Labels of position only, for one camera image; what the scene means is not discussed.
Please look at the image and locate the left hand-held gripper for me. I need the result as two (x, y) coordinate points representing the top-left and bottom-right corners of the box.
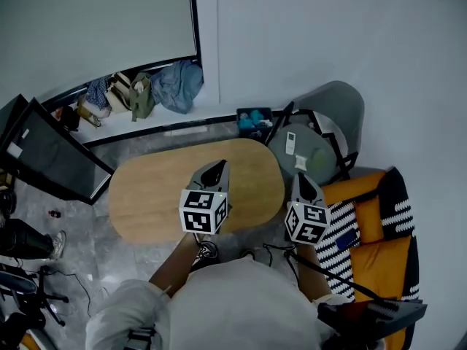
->
(178, 160), (231, 236)

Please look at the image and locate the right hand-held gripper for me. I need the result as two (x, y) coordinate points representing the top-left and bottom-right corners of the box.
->
(284, 172), (331, 246)

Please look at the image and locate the person's right forearm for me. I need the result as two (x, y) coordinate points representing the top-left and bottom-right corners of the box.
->
(297, 242), (333, 304)

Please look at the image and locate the person's left forearm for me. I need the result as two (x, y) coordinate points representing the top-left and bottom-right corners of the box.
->
(148, 231), (205, 298)

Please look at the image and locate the oval wooden table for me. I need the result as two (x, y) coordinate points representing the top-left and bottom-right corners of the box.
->
(108, 138), (285, 244)

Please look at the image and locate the grey round cushion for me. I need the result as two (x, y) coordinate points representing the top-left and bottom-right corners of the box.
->
(267, 122), (339, 187)

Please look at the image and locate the dark smartphone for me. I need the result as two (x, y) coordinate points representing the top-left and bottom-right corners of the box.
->
(334, 227), (360, 251)

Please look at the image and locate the dark blue storage bin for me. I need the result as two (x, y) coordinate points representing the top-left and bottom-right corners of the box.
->
(236, 106), (274, 141)

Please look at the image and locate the black white striped blanket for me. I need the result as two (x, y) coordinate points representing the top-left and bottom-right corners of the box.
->
(315, 201), (362, 304)

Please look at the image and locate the black white patterned cushion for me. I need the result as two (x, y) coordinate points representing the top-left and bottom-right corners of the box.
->
(377, 166), (417, 242)

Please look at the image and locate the orange sofa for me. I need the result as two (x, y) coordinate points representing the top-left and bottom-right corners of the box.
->
(317, 166), (420, 350)

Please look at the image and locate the grey shell armchair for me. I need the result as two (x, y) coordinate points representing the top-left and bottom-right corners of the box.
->
(269, 80), (366, 182)

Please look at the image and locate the person's light grey shirt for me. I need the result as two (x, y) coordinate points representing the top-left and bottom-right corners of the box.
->
(85, 257), (351, 350)

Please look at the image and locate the beige tote bag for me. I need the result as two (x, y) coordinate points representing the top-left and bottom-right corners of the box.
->
(105, 71), (132, 114)

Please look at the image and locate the black electronics box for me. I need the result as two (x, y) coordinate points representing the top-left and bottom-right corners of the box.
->
(317, 299), (428, 342)

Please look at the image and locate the mustard yellow bag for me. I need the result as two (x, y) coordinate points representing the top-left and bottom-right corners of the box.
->
(75, 95), (103, 129)

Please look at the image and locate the blue plaid cloth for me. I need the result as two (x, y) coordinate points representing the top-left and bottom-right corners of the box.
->
(85, 77), (110, 111)

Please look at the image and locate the dark brown bag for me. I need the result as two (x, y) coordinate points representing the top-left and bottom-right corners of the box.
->
(54, 104), (81, 133)

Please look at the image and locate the black glass-door fridge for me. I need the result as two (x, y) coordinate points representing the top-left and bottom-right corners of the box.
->
(0, 93), (115, 206)

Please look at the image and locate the white roller blind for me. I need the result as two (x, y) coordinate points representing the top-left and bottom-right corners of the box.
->
(0, 0), (200, 98)

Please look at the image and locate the grey swivel office chair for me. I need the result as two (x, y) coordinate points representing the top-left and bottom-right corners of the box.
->
(0, 264), (70, 327)

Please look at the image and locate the white orange egg cushion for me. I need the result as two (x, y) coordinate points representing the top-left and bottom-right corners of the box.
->
(20, 332), (55, 350)

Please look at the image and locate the black thick cable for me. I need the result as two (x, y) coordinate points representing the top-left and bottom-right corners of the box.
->
(284, 249), (401, 306)

